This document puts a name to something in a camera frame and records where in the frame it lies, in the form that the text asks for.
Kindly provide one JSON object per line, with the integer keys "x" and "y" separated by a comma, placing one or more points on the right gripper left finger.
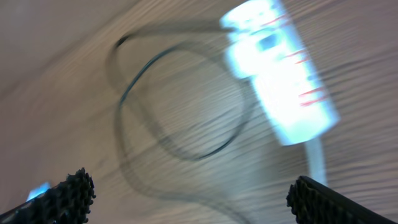
{"x": 66, "y": 203}

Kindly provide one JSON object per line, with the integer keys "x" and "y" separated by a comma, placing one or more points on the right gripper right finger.
{"x": 314, "y": 203}

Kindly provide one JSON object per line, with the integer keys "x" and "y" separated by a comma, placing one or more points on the Samsung Galaxy smartphone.
{"x": 38, "y": 190}

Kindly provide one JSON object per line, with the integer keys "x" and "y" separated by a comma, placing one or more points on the white charger plug adapter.
{"x": 253, "y": 52}

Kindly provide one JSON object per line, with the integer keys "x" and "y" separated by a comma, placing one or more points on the white power strip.
{"x": 290, "y": 92}

